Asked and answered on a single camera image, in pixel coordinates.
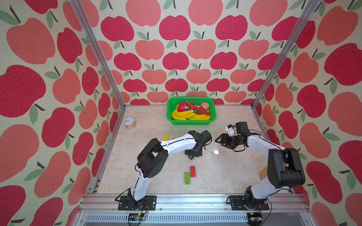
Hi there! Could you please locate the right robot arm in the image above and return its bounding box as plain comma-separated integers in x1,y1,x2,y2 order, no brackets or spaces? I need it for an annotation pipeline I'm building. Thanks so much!
215,121,305,210

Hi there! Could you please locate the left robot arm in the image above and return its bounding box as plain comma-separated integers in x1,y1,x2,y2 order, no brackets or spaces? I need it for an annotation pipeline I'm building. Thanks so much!
127,130,212,210

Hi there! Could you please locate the red block lower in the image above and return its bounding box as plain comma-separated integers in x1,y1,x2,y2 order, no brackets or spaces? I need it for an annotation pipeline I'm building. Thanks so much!
190,166,196,178

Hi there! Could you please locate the pink peach toy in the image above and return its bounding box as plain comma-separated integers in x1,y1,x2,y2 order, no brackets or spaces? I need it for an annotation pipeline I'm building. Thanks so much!
200,102,209,110

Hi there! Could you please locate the yellow banana bunch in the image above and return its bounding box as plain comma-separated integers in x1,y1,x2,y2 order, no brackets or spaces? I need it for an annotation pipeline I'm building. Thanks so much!
171,105,211,121

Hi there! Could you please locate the green plastic basket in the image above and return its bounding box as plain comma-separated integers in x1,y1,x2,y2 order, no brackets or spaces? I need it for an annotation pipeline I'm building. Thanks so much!
166,97,216,125

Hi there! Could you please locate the red snack packet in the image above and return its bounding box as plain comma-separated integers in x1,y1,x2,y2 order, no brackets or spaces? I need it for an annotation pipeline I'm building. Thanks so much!
177,102,210,115

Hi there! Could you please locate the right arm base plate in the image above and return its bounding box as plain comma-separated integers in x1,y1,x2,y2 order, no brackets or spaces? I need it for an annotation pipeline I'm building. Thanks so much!
226,195,270,211

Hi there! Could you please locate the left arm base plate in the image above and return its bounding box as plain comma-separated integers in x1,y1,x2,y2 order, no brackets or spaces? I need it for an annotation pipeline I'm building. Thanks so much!
118,195,157,211

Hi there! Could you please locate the aluminium front rail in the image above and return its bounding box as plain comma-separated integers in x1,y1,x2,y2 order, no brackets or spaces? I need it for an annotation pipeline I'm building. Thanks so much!
70,194,317,226

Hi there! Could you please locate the right aluminium post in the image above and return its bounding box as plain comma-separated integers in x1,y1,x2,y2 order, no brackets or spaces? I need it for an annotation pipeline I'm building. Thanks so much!
251,0,320,111

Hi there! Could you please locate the aluminium post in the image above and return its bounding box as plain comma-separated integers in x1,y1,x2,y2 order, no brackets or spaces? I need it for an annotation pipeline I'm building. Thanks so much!
70,0,126,111
251,0,320,111

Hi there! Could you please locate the left aluminium post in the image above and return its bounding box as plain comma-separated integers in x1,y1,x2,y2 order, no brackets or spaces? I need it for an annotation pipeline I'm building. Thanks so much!
70,0,126,111

